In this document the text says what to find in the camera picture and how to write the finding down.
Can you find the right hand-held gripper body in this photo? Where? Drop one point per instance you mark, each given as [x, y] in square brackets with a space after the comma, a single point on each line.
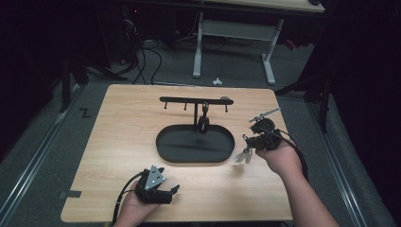
[265, 137]

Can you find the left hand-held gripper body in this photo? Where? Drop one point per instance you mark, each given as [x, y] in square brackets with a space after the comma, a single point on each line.
[154, 181]

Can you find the silver key bunch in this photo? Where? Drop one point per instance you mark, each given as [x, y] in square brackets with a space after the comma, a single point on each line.
[247, 155]

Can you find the black key holder with tray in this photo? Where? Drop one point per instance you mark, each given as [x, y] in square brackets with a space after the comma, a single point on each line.
[195, 145]

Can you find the person's right hand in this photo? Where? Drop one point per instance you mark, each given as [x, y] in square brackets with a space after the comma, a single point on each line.
[280, 159]

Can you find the person's left hand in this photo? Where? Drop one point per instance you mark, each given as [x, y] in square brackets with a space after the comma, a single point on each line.
[135, 205]

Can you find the small white floor object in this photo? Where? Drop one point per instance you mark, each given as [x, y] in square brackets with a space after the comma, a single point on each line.
[217, 82]

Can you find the black metal stand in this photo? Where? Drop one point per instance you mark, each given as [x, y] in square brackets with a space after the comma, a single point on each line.
[67, 82]
[321, 94]

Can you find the grey tape strip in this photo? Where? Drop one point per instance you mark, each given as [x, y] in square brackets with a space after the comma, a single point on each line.
[71, 194]

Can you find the white-framed desk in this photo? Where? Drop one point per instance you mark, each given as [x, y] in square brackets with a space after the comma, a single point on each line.
[236, 30]

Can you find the metal floor rail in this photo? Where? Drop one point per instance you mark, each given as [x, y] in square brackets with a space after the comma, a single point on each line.
[340, 170]
[34, 157]

